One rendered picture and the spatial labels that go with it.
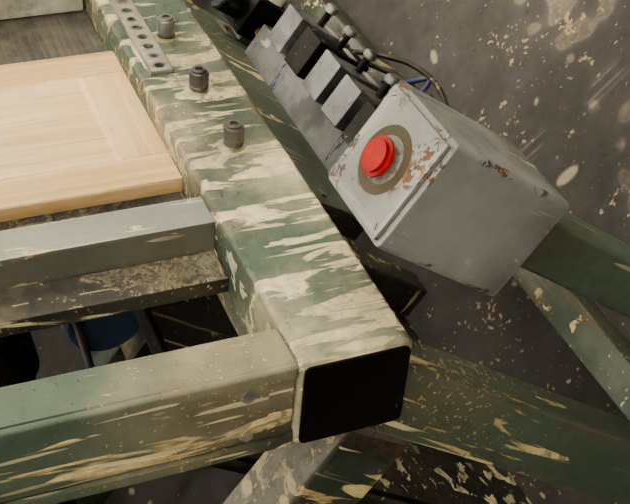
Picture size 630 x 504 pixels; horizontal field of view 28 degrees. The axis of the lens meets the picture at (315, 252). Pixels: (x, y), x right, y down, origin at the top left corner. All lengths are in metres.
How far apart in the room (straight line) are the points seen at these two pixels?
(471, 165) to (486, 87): 1.36
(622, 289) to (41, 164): 0.68
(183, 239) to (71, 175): 0.18
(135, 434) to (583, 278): 0.49
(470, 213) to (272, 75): 0.59
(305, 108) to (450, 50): 1.03
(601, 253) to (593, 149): 0.93
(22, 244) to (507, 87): 1.31
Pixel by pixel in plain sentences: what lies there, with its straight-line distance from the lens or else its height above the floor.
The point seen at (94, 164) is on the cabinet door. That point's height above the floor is 0.97.
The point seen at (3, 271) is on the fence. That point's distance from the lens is 1.33.
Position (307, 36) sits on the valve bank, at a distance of 1.61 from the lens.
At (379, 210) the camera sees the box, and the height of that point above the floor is 0.93.
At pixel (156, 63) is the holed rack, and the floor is 0.89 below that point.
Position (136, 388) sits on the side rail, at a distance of 1.16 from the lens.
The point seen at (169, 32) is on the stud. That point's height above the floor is 0.86.
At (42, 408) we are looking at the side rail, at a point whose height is 1.10.
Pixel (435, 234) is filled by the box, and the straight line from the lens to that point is 1.15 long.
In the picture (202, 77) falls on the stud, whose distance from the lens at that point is 1.55.
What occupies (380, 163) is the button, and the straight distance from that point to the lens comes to 1.13.
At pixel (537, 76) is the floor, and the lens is 2.40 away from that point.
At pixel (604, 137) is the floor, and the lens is 2.24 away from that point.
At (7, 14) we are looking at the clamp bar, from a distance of 1.84.
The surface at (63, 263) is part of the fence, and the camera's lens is 1.34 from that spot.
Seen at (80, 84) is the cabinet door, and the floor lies 0.94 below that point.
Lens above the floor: 1.67
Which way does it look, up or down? 39 degrees down
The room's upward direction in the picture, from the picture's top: 68 degrees counter-clockwise
